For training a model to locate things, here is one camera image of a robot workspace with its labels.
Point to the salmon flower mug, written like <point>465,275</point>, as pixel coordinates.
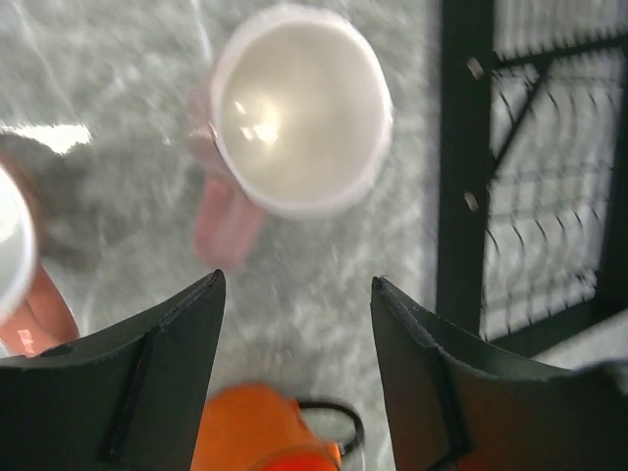
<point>34,315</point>

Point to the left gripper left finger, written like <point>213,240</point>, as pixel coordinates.
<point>128,397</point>

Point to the pink faceted mug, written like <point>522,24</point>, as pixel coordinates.
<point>295,120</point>

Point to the orange mug black handle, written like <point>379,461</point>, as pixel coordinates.
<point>254,427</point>

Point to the black wire dish rack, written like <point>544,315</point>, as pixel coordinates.
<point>532,244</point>

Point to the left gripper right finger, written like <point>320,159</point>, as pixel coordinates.
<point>456,402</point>

